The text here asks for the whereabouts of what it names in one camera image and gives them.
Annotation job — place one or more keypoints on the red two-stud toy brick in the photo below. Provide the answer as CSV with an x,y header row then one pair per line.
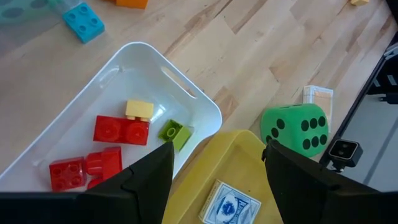
x,y
121,130
105,161

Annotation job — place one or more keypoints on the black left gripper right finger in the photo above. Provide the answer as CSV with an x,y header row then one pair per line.
x,y
311,199

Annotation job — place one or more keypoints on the white wrapped card box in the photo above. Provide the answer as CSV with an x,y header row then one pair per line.
x,y
320,96

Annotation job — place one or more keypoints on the lime green toy brick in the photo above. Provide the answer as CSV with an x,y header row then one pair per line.
x,y
178,137

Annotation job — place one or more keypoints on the small red square brick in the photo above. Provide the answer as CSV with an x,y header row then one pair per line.
x,y
66,174

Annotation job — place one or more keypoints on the orange toy brick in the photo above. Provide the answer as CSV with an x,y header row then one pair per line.
x,y
132,3

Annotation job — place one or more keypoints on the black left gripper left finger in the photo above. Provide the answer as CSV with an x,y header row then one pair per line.
x,y
140,196

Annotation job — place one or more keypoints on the teal toy brick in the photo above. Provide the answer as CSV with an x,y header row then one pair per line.
x,y
84,23

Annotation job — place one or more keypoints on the white plastic bin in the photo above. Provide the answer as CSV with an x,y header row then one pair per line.
x,y
62,124

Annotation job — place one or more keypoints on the blue playing card box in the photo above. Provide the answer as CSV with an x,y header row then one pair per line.
x,y
230,205

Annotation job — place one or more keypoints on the yellow plastic tray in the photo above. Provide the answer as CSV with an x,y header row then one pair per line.
x,y
230,161

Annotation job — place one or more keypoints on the black table-level camera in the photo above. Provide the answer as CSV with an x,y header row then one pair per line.
x,y
343,152

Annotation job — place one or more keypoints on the green foam die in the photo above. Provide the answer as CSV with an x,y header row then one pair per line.
x,y
292,137

